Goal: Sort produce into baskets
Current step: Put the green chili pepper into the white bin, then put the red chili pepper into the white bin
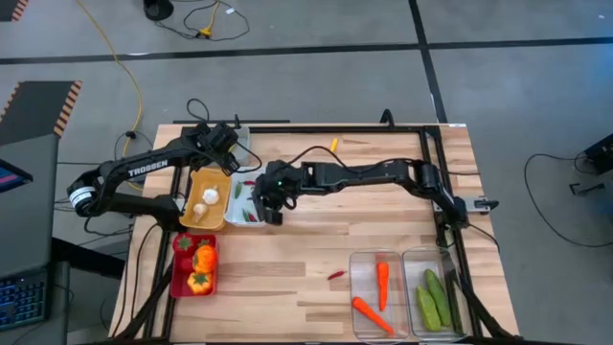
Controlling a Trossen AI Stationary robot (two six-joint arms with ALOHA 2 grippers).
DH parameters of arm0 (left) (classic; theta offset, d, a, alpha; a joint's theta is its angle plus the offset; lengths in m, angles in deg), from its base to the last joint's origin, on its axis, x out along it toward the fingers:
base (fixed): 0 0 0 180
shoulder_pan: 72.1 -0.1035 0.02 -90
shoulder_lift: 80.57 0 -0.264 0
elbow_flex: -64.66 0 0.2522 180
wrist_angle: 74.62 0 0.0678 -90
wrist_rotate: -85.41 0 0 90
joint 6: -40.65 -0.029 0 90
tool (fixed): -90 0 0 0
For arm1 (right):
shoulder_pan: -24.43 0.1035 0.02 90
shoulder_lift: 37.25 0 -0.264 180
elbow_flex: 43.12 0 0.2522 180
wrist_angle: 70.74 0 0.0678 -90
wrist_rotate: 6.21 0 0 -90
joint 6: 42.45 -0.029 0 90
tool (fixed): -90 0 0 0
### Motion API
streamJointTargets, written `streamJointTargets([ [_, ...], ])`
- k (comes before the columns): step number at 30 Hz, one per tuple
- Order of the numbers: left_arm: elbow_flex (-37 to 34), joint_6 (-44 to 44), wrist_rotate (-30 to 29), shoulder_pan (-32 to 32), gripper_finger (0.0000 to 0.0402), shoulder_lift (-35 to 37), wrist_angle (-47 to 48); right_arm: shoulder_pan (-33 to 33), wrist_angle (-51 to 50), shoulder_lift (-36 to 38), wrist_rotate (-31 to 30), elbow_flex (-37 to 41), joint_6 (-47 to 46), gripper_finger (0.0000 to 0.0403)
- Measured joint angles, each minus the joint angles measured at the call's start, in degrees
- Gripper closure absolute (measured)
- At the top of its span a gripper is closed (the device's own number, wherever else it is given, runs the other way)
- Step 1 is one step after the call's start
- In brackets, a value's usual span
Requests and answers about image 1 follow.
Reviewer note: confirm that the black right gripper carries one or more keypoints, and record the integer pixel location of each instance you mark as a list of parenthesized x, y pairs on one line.
[(280, 182)]

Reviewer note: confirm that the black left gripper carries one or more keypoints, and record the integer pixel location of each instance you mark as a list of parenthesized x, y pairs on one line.
[(218, 139)]

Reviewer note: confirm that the small red chili pepper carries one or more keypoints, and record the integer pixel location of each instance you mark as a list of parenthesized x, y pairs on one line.
[(252, 218)]

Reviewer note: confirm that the green jalapeno pepper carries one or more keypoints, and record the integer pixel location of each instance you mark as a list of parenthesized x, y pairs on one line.
[(245, 215), (238, 190)]

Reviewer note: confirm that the white garlic bulb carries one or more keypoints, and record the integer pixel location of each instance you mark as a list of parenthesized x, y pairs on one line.
[(211, 195)]

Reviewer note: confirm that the cream garlic bulb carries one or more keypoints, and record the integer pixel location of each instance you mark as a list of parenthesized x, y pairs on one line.
[(200, 210)]

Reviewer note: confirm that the small red tomato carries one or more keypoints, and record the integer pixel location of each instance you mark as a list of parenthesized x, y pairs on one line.
[(184, 243), (205, 242), (186, 265)]

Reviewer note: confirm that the large orange-red tomato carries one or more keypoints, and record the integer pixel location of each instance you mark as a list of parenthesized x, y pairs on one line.
[(206, 259)]

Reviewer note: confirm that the red-yellow peach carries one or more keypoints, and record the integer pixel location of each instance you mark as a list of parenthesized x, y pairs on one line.
[(199, 283)]

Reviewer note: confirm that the orange carrot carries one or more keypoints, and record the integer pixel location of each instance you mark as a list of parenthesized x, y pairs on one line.
[(382, 285), (371, 314)]

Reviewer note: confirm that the light green cucumber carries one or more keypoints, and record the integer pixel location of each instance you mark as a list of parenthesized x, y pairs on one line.
[(427, 309)]

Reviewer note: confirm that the dark green cucumber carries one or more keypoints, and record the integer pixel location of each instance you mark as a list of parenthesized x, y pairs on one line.
[(438, 297)]

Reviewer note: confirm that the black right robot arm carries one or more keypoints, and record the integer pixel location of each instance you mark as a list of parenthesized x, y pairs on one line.
[(373, 173)]

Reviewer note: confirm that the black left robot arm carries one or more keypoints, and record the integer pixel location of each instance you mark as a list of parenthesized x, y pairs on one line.
[(143, 165)]

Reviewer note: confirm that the white plastic bin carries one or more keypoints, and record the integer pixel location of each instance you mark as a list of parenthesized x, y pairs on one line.
[(242, 201)]

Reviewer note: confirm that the small translucent container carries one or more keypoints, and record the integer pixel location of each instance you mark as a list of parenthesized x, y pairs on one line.
[(244, 139)]

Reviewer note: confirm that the yellow plastic bin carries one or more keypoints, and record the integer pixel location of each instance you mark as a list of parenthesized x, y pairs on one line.
[(213, 216)]

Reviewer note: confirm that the yellow pepper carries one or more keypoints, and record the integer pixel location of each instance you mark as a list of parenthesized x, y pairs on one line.
[(333, 144)]

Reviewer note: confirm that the red plastic bin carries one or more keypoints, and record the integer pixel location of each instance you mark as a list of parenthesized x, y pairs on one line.
[(179, 283)]

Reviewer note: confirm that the clear plastic bin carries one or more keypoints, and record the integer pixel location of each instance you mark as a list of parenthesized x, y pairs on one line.
[(364, 268), (416, 268)]

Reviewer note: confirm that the black round base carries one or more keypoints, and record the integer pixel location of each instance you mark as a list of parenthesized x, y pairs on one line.
[(158, 8)]

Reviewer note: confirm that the black hazard-striped mat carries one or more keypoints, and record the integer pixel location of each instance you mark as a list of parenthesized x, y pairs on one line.
[(33, 110), (9, 7)]

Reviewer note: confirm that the grey desk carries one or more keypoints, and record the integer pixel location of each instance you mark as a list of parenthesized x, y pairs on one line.
[(29, 230)]

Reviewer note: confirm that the lit computer monitor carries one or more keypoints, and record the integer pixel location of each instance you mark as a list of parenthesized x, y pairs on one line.
[(12, 176)]

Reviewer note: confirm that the black backlit keyboard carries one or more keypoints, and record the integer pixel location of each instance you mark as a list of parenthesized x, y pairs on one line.
[(21, 299)]

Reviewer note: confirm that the black box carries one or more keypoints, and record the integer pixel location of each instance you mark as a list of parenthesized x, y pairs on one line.
[(601, 155)]

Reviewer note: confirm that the black table frame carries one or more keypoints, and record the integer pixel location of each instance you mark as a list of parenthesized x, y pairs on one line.
[(335, 129)]

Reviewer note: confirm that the black bracket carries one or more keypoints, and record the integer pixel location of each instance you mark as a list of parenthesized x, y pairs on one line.
[(387, 120)]

